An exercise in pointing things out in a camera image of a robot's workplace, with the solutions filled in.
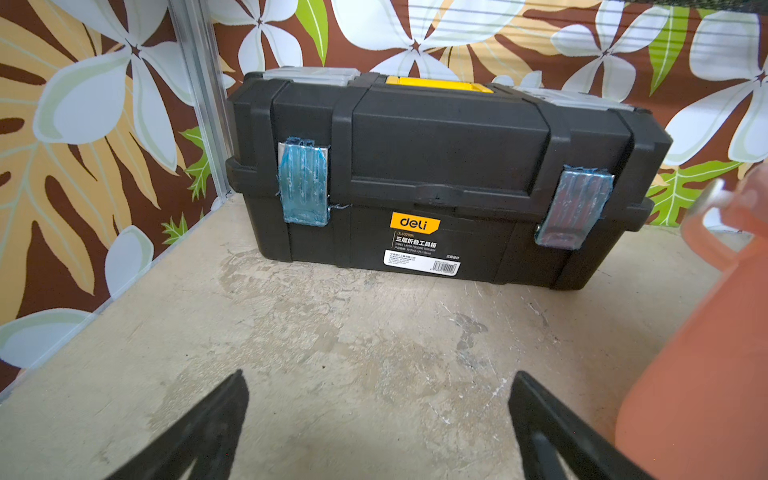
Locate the pink plastic bucket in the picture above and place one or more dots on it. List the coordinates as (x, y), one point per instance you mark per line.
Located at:
(699, 411)

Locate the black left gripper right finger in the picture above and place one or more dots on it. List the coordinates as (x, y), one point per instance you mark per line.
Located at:
(551, 436)

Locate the white bucket handle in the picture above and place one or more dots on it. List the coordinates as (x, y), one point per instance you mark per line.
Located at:
(714, 196)

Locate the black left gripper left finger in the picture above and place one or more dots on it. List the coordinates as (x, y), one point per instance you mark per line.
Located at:
(200, 445)

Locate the black plastic toolbox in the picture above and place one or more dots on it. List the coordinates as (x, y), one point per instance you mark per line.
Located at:
(488, 183)

